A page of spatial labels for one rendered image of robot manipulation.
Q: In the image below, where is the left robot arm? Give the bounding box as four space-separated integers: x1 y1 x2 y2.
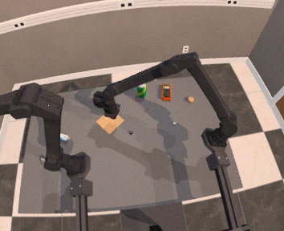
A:
0 83 86 176

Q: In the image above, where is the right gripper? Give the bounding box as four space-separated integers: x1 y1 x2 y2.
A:
104 103 120 120

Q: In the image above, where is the green and yellow can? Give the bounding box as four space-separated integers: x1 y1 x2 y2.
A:
137 83 147 98

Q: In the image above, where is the small white and blue box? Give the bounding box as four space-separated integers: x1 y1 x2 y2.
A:
60 133 70 142

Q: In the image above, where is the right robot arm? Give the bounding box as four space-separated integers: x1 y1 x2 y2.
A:
92 52 237 148

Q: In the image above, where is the orange flat mat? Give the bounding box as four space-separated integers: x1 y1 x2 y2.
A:
96 115 124 135

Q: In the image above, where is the orange digital multimeter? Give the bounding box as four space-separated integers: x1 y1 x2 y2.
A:
162 84 171 101

